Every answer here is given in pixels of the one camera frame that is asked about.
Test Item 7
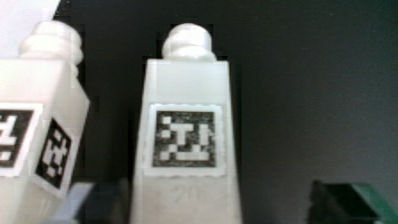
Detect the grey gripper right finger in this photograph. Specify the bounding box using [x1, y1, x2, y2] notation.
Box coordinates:
[308, 180, 398, 224]

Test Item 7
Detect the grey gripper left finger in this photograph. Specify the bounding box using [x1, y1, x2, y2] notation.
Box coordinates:
[52, 181, 130, 224]

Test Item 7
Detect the white leg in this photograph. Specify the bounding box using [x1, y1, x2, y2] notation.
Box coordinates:
[0, 21, 90, 224]
[130, 23, 242, 224]

